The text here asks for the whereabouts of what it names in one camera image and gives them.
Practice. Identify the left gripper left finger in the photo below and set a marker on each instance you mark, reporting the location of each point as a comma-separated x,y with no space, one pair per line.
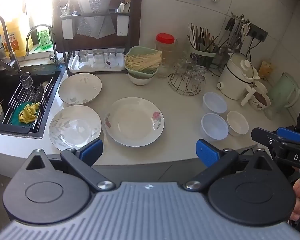
81,161

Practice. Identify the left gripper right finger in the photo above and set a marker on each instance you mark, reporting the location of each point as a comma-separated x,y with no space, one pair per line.
217,162

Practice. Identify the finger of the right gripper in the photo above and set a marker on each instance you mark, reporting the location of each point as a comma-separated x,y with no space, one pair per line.
288,134
265,137

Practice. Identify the white plate with grey leaves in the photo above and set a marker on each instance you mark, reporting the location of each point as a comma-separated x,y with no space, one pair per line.
74,127

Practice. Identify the white bowl with leaf pattern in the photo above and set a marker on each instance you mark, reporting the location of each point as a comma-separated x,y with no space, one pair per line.
80,89

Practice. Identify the black kitchen sink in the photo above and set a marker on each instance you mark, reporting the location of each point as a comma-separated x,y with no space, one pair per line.
13,98

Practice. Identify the person's right hand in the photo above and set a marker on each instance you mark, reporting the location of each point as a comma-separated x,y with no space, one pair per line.
296,211

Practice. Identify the clear plastic bowl near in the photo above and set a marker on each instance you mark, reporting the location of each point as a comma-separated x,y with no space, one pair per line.
213,127

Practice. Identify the clear plastic bowl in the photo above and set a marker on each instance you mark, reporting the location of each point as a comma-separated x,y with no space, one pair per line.
214,103
213,127

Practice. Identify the small white ceramic bowl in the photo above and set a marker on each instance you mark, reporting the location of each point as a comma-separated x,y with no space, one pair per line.
237,124

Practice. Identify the floral ceramic mug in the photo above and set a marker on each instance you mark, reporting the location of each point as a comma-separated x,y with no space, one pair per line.
256,96

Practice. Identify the green glass pitcher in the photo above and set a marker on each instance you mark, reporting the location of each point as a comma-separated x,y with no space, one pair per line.
284,94

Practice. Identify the clear plastic bowl far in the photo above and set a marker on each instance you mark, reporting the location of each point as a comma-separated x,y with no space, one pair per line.
214,103

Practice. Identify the white plate with pink rose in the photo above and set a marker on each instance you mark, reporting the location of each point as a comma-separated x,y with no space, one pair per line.
134,122

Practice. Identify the yellow cleaning cloth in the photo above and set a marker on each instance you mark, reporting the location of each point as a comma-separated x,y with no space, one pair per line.
29,113

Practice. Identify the white electric cooking pot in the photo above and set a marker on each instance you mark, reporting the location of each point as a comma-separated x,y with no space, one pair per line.
237,74

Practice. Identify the dish brush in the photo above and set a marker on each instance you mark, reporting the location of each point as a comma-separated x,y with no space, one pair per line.
38,94

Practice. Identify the white bowl with brown base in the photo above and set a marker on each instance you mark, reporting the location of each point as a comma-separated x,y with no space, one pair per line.
139,81

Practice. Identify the wine glass in sink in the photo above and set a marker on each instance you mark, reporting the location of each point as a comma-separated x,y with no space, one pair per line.
26,80

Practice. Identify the white drip tray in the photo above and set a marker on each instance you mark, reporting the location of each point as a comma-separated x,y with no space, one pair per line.
116,66

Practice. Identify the upside down glass middle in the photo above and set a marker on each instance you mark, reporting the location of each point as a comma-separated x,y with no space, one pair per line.
98,58

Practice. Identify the upside down glass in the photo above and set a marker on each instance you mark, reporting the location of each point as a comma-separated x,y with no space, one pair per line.
111,58
83,57
98,58

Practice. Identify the upside down glass left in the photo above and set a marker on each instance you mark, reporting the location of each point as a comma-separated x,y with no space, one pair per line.
83,57

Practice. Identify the upside down glass right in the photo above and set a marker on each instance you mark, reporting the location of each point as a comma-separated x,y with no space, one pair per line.
111,58

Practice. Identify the chrome faucet right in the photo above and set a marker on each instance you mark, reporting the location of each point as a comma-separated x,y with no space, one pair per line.
53,58

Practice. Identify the chopstick holder with chopsticks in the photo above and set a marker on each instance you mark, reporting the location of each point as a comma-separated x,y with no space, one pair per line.
202,45

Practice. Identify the bundle of dry noodles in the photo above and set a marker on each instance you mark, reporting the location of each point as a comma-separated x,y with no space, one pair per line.
143,62

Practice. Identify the black dish rack shelf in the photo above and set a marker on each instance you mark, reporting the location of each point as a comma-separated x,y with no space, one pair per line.
92,18

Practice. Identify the dark faucet left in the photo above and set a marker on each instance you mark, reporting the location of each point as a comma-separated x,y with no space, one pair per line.
13,65

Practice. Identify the green colander basket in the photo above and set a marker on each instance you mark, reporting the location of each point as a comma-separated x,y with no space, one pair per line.
141,50

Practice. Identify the red lid plastic jar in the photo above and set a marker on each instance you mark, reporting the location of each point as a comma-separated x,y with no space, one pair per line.
165,43

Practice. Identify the white cutlery caddy left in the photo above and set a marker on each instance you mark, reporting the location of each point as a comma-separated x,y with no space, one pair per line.
67,23

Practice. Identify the white cutlery caddy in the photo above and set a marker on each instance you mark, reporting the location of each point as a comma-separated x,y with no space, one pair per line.
67,23
123,19

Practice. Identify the white cutlery caddy right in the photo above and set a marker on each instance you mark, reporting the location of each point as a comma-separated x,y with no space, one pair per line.
123,19

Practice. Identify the yellow detergent bottle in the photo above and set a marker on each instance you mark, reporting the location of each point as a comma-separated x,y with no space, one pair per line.
18,29

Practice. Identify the wire glass drying rack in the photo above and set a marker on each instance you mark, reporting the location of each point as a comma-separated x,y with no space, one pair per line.
187,76

